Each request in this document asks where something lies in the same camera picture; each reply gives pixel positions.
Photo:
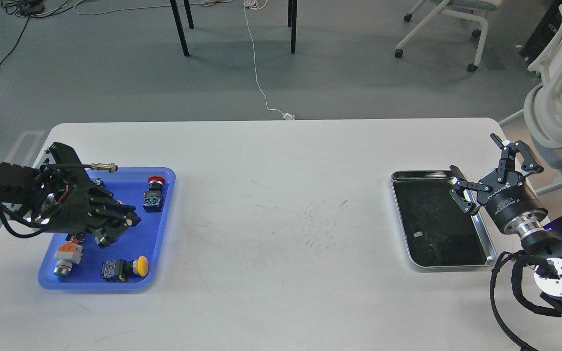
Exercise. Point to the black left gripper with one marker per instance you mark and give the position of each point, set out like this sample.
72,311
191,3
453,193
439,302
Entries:
72,215

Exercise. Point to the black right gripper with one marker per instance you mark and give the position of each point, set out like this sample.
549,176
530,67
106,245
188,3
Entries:
510,200

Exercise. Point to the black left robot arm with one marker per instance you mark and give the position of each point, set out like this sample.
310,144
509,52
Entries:
59,197

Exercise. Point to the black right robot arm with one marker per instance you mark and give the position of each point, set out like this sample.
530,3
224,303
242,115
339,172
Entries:
536,277

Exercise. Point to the blue plastic tray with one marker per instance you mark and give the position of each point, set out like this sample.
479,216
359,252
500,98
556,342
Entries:
127,184

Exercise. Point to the silver metal tray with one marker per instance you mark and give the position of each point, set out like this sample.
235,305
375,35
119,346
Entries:
439,236

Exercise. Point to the green orange push button switch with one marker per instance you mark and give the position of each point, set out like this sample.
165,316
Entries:
67,255

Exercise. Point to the red push button switch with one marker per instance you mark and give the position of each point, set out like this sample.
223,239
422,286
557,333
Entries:
153,198

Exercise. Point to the yellow push button switch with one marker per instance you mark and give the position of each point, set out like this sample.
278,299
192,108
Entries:
120,269

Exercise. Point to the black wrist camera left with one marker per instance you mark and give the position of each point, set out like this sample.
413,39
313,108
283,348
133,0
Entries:
63,163

